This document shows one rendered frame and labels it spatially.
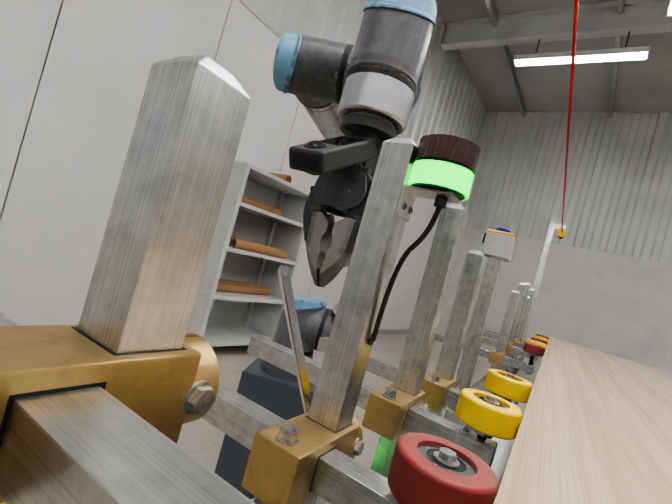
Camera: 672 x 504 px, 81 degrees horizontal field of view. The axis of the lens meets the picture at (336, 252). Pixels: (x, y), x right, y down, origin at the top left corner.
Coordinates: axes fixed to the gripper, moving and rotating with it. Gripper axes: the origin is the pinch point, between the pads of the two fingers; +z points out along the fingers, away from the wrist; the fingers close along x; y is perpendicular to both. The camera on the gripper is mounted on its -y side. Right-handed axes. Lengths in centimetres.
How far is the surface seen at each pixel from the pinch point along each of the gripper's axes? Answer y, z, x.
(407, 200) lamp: -3.3, -10.3, -9.9
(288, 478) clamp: -12.0, 15.8, -9.9
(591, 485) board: 3.9, 10.8, -31.2
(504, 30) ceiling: 511, -380, 128
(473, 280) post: 45.3, -5.8, -8.9
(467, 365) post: 71, 16, -8
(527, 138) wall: 806, -343, 107
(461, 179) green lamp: -4.7, -12.7, -15.1
